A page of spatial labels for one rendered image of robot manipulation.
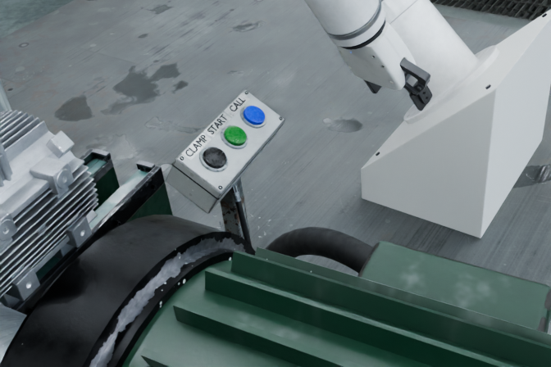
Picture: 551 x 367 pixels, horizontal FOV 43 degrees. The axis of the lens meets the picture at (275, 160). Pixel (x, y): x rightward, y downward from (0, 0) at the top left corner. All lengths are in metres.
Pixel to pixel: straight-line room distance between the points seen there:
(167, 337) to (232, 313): 0.03
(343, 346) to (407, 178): 0.86
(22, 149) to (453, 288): 0.68
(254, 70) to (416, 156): 0.60
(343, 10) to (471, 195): 0.35
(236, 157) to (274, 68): 0.72
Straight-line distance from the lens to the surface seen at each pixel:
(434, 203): 1.13
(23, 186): 0.91
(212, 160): 0.86
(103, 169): 1.17
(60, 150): 0.93
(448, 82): 1.16
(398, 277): 0.35
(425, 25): 1.16
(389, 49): 0.98
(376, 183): 1.16
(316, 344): 0.28
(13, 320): 0.64
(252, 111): 0.93
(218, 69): 1.62
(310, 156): 1.30
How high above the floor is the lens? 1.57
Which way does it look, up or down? 36 degrees down
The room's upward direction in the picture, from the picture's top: 7 degrees counter-clockwise
